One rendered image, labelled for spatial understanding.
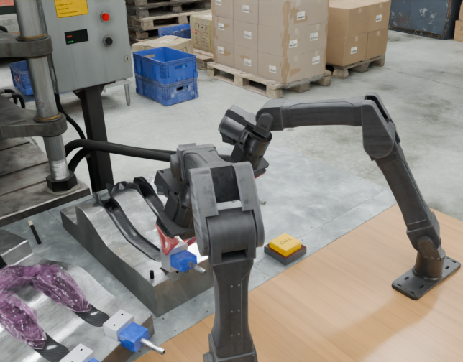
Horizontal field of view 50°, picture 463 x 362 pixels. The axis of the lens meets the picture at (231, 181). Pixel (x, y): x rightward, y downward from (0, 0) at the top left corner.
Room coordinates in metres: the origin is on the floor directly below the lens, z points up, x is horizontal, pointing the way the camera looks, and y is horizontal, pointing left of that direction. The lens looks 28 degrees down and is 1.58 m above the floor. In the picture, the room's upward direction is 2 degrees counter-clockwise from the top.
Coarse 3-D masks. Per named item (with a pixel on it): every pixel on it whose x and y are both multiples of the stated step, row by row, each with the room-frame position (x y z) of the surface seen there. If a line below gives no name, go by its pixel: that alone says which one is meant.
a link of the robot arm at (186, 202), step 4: (184, 184) 0.85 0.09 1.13; (188, 184) 0.85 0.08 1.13; (180, 188) 0.87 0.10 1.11; (184, 188) 0.85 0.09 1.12; (188, 188) 0.84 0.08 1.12; (180, 192) 0.86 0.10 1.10; (184, 192) 0.85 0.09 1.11; (188, 192) 0.84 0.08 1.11; (180, 196) 0.86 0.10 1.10; (184, 196) 0.85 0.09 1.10; (188, 196) 0.84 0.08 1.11; (180, 200) 0.85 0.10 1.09; (184, 200) 0.85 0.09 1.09; (188, 200) 0.84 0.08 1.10; (184, 204) 0.85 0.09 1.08; (188, 204) 0.84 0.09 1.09
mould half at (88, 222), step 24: (120, 192) 1.18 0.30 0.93; (72, 216) 1.18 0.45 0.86; (96, 216) 1.08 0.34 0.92; (144, 216) 1.11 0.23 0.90; (96, 240) 1.04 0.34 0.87; (120, 240) 1.02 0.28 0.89; (120, 264) 0.95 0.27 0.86; (144, 264) 0.91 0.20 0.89; (144, 288) 0.87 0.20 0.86; (168, 288) 0.86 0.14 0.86; (192, 288) 0.90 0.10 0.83
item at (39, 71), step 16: (16, 0) 1.48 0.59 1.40; (32, 0) 1.49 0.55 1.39; (32, 16) 1.48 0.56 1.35; (32, 32) 1.48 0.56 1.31; (32, 64) 1.47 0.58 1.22; (32, 80) 1.48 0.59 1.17; (48, 80) 1.49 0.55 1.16; (48, 96) 1.48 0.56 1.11; (48, 112) 1.48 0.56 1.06; (48, 144) 1.47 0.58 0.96; (48, 160) 1.49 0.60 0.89; (64, 160) 1.49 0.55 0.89; (48, 176) 1.50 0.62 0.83; (64, 176) 1.48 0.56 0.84; (48, 192) 1.46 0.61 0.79; (64, 192) 1.45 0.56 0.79
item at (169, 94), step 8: (136, 80) 5.05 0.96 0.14; (144, 80) 4.91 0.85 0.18; (152, 80) 4.76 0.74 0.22; (184, 80) 4.74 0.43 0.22; (192, 80) 4.80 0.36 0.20; (136, 88) 5.05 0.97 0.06; (144, 88) 4.92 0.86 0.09; (152, 88) 4.79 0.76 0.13; (160, 88) 4.68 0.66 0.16; (168, 88) 4.64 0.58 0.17; (176, 88) 4.69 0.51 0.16; (184, 88) 4.74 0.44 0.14; (192, 88) 4.81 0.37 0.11; (152, 96) 4.81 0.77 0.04; (160, 96) 4.69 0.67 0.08; (168, 96) 4.64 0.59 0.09; (176, 96) 4.69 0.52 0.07; (184, 96) 4.75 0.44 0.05; (192, 96) 4.81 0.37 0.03; (168, 104) 4.62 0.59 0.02
